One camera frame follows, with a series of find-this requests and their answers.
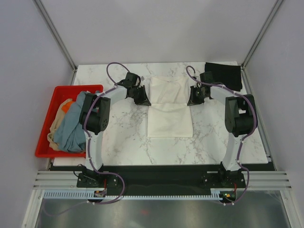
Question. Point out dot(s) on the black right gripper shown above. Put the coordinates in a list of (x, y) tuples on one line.
[(193, 100)]

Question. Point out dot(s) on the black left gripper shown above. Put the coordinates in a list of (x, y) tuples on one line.
[(144, 100)]

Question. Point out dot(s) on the white t-shirt red print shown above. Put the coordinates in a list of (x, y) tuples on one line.
[(169, 116)]

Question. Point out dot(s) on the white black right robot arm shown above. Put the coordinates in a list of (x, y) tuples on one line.
[(240, 117)]

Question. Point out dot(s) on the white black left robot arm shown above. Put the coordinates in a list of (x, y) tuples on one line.
[(95, 114)]

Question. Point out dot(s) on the folded black t-shirt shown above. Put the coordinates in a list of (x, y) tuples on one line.
[(228, 75)]

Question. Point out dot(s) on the orange garment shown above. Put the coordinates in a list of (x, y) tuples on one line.
[(66, 106)]

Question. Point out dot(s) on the light blue t-shirt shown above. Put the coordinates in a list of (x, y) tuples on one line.
[(70, 135)]

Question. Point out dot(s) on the red plastic bin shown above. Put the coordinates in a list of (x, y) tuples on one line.
[(60, 94)]

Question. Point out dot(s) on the beige t-shirt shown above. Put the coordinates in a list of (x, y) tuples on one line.
[(55, 125)]

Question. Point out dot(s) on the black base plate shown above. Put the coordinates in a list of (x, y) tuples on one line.
[(166, 179)]

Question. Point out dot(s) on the right aluminium frame post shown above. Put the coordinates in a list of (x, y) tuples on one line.
[(266, 25)]

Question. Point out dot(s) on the aluminium frame post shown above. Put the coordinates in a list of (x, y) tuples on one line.
[(266, 25), (52, 28)]

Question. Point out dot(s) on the left aluminium frame post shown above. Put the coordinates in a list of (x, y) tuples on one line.
[(52, 28)]

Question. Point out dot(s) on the white slotted cable duct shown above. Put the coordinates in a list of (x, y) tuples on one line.
[(94, 195)]

